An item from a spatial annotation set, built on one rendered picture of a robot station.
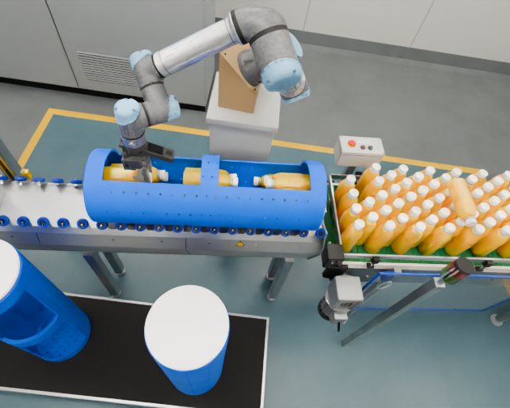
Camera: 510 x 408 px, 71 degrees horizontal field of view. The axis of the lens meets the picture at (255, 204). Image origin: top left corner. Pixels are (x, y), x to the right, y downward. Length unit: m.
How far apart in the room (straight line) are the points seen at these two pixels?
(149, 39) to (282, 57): 1.99
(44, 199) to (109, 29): 1.61
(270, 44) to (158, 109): 0.39
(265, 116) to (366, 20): 2.70
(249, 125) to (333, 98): 2.16
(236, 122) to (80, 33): 1.81
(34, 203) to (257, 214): 0.95
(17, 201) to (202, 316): 0.94
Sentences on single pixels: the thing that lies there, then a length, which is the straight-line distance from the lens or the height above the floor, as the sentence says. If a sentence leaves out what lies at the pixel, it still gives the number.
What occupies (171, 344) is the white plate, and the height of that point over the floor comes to 1.04.
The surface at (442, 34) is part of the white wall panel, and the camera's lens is 4.47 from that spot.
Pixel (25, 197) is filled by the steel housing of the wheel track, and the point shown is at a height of 0.93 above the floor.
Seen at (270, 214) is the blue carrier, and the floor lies 1.15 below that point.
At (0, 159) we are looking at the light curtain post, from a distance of 2.11.
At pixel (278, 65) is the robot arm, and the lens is 1.04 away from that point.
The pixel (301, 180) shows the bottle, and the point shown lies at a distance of 1.39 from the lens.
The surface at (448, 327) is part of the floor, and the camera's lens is 2.80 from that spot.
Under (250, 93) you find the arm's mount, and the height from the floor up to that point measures 1.26.
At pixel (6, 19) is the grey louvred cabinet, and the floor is 0.65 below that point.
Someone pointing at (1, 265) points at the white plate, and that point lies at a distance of 1.53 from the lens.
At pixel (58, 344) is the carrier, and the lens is 2.31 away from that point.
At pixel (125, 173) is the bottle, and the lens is 1.40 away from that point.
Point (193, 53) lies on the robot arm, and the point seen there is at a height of 1.62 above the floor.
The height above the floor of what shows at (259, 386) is 0.15.
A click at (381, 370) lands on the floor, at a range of 2.52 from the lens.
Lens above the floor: 2.28
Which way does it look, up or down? 57 degrees down
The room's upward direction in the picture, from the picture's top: 11 degrees clockwise
